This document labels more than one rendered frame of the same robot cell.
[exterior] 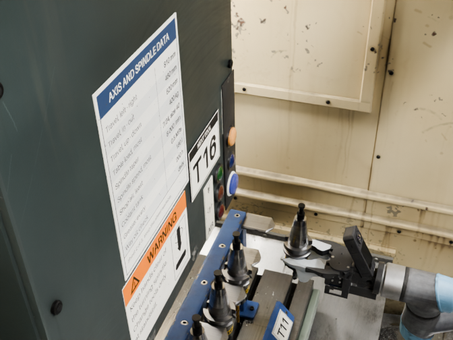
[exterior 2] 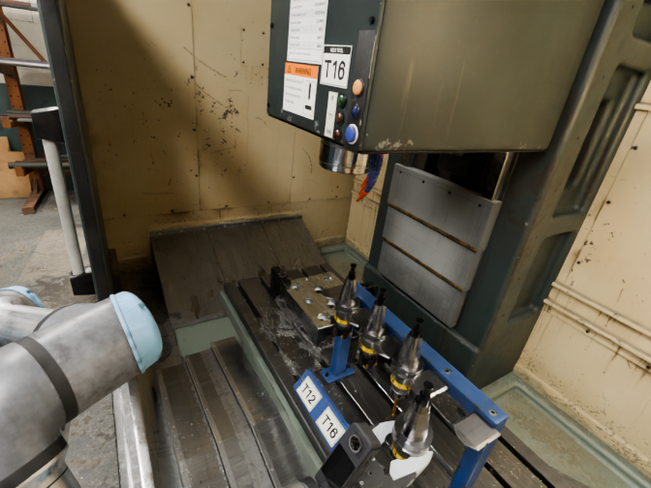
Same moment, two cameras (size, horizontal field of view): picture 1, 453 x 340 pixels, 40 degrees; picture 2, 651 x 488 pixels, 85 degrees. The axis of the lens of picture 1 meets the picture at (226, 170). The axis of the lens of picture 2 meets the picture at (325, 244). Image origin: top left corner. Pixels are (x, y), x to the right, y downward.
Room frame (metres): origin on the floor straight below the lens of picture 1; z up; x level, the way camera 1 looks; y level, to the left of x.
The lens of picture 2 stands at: (1.07, -0.58, 1.73)
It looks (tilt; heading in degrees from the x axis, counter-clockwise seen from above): 26 degrees down; 126
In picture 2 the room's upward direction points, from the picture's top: 7 degrees clockwise
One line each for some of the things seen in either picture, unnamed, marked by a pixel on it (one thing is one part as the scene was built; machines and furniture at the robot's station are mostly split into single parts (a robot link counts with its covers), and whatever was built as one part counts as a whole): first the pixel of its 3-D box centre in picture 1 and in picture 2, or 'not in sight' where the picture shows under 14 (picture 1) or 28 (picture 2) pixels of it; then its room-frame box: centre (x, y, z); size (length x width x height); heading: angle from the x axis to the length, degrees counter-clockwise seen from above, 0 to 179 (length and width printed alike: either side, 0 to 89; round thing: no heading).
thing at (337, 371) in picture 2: not in sight; (343, 335); (0.66, 0.13, 1.05); 0.10 x 0.05 x 0.30; 70
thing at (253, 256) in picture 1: (245, 256); (426, 384); (0.96, -0.03, 1.21); 0.07 x 0.05 x 0.01; 70
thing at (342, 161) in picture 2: not in sight; (347, 146); (0.48, 0.29, 1.54); 0.16 x 0.16 x 0.12
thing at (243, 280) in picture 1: (236, 274); (407, 364); (0.90, -0.02, 1.21); 0.06 x 0.06 x 0.03
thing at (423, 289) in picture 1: (428, 291); not in sight; (0.88, -0.42, 1.16); 0.11 x 0.08 x 0.09; 70
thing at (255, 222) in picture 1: (259, 223); (473, 431); (1.06, -0.07, 1.21); 0.07 x 0.05 x 0.01; 70
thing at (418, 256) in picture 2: not in sight; (424, 242); (0.63, 0.71, 1.16); 0.48 x 0.05 x 0.51; 160
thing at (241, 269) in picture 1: (236, 258); (412, 348); (0.90, -0.02, 1.26); 0.04 x 0.04 x 0.07
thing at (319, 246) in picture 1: (310, 251); (409, 473); (1.01, -0.18, 1.17); 0.09 x 0.03 x 0.06; 57
